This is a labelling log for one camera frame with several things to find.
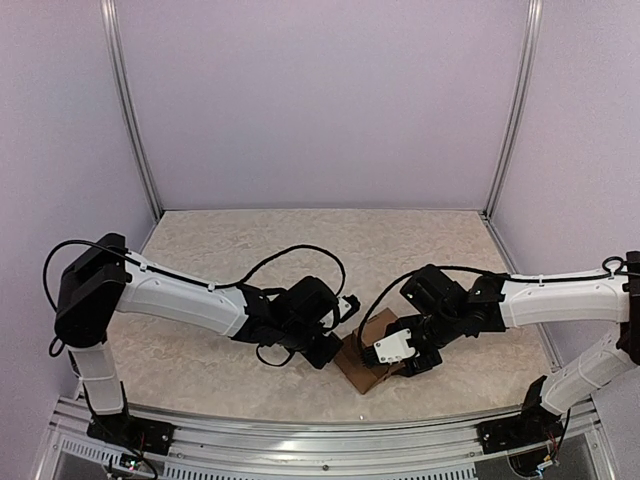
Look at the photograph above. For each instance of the left aluminium frame post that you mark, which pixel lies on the left aluminium frame post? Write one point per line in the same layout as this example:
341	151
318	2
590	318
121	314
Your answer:
109	14

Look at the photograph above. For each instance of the right aluminium frame post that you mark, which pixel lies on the right aluminium frame post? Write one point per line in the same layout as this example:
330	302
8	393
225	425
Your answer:
517	106

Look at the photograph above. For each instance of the aluminium frame post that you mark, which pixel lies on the aluminium frame post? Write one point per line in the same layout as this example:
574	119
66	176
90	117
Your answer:
517	106
109	14

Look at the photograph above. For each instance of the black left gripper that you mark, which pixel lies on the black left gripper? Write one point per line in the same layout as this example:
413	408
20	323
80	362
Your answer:
320	359

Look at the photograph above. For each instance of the front aluminium frame rail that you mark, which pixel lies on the front aluminium frame rail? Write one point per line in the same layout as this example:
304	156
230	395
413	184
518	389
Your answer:
213	447

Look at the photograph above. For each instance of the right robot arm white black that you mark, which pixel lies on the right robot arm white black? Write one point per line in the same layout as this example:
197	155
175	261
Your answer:
498	302

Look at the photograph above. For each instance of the brown cardboard box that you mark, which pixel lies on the brown cardboard box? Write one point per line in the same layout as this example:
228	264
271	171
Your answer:
357	366

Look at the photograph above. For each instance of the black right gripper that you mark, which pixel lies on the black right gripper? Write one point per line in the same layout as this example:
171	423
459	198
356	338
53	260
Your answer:
412	368

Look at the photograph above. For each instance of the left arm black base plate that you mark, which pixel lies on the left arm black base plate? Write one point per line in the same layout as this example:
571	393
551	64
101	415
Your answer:
132	432

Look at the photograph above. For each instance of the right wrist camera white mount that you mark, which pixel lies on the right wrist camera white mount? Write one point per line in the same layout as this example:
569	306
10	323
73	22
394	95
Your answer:
393	348

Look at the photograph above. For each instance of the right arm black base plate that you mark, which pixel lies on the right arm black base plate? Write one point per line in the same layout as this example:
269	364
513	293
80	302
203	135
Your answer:
515	432

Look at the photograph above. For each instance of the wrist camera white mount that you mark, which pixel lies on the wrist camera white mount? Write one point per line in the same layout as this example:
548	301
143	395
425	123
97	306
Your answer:
346	308
393	348

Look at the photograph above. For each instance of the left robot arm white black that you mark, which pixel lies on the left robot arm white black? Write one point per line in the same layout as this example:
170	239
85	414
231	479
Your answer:
108	278

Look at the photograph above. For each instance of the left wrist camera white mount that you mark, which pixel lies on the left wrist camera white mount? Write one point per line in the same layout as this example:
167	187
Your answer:
346	308

